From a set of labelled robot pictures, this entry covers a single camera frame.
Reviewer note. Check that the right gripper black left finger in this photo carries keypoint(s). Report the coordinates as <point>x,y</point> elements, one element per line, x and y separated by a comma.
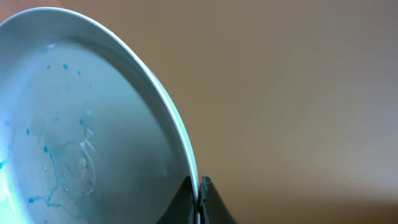
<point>181,209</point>

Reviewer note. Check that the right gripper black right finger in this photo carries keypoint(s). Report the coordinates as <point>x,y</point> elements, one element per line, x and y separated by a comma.
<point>212,208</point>

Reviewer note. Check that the white plate front stained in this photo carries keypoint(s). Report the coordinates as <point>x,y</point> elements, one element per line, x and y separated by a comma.
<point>88,132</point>

